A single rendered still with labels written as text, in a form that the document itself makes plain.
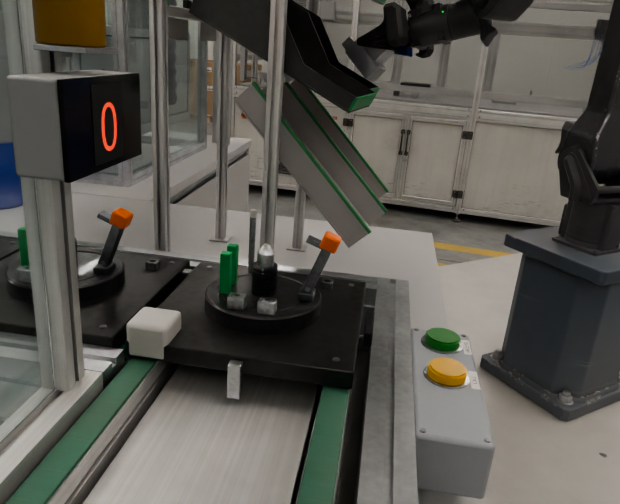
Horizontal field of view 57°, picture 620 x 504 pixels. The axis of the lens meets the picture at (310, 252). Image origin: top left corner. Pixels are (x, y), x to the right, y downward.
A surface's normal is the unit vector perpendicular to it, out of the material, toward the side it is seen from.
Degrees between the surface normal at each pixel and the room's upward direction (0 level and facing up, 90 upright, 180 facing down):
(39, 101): 90
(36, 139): 90
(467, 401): 0
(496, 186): 90
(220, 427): 0
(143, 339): 90
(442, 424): 0
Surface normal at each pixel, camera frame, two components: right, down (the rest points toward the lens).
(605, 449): 0.07, -0.94
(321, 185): -0.32, 0.30
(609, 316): 0.50, 0.33
